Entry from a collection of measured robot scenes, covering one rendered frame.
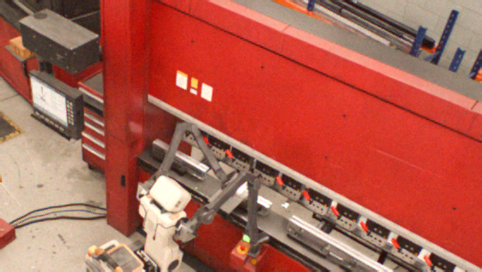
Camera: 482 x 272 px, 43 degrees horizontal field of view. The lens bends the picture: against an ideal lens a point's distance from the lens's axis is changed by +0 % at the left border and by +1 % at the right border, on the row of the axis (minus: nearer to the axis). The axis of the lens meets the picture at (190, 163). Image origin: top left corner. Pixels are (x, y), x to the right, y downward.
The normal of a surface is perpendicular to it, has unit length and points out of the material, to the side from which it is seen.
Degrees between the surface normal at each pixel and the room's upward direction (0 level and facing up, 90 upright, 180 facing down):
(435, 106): 90
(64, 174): 0
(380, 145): 90
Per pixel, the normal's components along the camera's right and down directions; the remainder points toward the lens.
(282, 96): -0.61, 0.50
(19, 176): 0.07, -0.74
